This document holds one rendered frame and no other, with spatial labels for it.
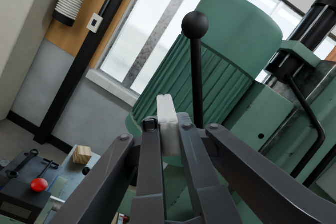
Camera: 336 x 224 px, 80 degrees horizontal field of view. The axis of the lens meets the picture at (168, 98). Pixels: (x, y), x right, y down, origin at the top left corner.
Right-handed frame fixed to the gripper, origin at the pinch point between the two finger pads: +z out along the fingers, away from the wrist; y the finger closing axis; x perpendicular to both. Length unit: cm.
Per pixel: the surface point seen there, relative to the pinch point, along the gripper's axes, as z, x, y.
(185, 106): 15.9, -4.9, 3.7
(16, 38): 138, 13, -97
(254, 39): 15.3, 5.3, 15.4
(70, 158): 43, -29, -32
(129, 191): 20.3, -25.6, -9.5
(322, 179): 12.3, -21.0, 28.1
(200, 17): 8.5, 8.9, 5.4
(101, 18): 152, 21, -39
